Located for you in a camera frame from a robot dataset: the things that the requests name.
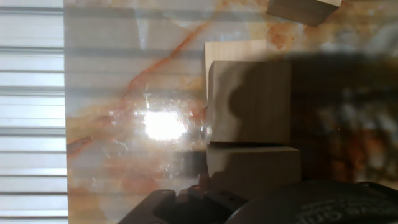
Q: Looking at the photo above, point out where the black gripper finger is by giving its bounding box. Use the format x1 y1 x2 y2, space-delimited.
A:
117 149 248 224

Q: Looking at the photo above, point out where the plain wooden cube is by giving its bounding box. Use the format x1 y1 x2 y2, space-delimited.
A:
205 144 302 200
204 39 267 100
206 60 292 146
266 0 343 27

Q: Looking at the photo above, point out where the orange grey marble mat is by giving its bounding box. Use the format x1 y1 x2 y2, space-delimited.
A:
63 0 398 224

